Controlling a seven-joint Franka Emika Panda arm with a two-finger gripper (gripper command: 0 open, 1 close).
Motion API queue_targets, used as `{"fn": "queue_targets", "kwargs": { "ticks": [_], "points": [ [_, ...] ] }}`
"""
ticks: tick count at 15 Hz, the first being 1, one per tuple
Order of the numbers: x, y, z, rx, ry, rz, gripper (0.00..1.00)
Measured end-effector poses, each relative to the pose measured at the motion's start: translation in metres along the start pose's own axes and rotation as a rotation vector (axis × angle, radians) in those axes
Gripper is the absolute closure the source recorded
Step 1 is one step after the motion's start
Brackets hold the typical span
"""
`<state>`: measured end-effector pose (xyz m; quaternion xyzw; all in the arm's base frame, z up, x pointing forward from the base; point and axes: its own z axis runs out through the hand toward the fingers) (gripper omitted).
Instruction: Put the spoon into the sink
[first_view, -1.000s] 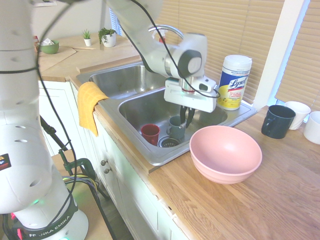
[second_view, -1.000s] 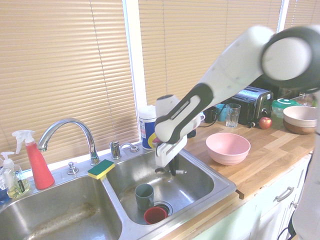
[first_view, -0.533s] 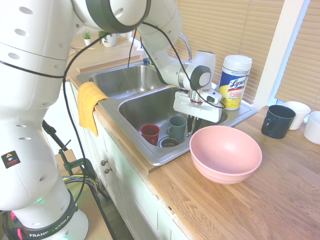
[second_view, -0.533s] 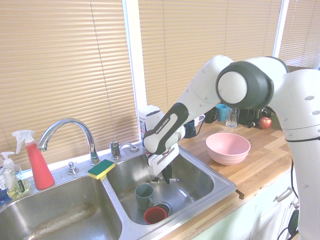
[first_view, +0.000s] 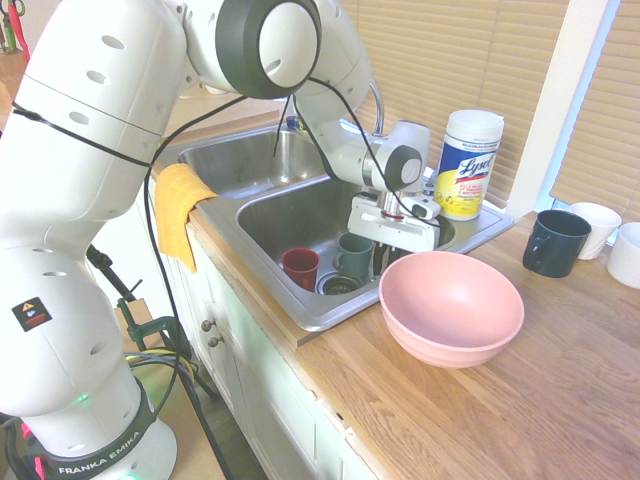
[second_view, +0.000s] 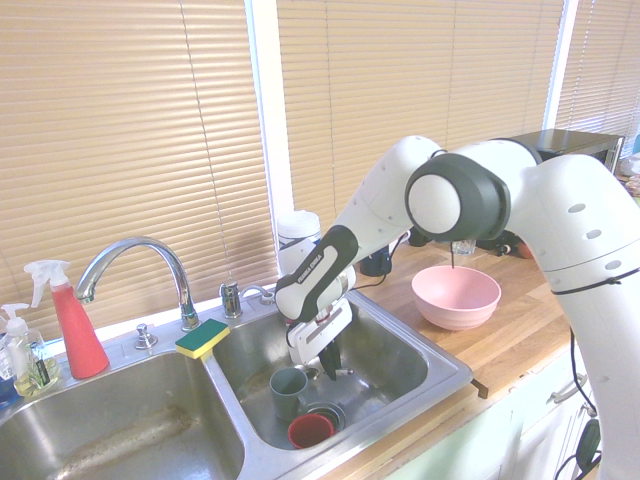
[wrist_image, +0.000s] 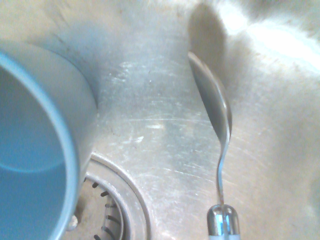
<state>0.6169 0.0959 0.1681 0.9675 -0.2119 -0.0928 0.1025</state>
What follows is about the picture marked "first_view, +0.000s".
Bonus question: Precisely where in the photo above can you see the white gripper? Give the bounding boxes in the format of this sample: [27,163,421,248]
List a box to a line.
[347,192,437,278]

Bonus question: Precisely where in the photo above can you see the metal sink drain strainer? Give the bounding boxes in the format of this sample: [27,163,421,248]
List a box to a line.
[316,272,361,296]

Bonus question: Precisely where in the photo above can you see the stainless steel double sink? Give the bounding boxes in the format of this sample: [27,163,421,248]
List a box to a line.
[151,124,516,334]

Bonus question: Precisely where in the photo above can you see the grey-teal mug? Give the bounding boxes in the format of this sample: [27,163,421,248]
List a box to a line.
[332,231,374,279]

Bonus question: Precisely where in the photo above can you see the pink bowl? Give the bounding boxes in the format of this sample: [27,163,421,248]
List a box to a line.
[378,251,526,370]

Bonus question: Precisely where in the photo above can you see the red cup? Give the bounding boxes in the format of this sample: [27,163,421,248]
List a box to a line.
[280,247,322,291]

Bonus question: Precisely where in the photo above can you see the Lysol wipes canister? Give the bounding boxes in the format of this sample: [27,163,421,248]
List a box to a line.
[432,109,506,222]

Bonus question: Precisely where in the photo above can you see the chrome faucet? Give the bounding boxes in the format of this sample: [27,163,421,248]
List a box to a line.
[368,82,442,197]

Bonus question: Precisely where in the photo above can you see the dark navy mug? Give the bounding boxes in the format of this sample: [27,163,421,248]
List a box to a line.
[522,209,593,279]

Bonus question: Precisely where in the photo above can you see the white kitchen cabinet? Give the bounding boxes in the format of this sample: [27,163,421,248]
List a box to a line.
[134,199,376,480]

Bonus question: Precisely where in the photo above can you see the wide wooden window blind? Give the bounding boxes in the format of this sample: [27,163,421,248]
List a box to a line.
[339,0,571,209]

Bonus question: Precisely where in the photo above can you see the yellow dish cloth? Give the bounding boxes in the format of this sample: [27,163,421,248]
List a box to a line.
[153,162,220,274]

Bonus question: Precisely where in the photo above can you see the white ribbed cup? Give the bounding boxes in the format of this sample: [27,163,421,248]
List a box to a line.
[569,201,623,261]

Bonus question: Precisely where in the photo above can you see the green metal clamp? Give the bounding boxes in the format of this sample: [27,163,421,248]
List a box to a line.
[115,297,194,361]

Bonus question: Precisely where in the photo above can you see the white plain cup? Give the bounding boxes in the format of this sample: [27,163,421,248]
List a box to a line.
[607,222,640,290]

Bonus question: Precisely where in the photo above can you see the narrow wooden window blind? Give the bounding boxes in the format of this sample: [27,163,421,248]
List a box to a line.
[549,0,640,224]

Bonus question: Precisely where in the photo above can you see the wooden robot mounting table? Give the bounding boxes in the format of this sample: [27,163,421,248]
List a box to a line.
[112,298,236,480]

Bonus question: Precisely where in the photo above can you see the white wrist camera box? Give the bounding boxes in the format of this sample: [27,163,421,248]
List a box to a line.
[402,196,442,220]

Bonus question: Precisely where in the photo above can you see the coloured cable bundle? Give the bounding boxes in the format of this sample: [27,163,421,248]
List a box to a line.
[123,349,201,396]

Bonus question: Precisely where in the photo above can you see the black cable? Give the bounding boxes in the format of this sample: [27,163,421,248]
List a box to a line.
[142,74,444,426]

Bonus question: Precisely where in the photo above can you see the black camera stand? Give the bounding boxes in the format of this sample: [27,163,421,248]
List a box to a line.
[85,243,236,480]

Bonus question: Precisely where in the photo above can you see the pink utensil handle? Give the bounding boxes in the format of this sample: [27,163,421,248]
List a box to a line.
[9,7,32,54]

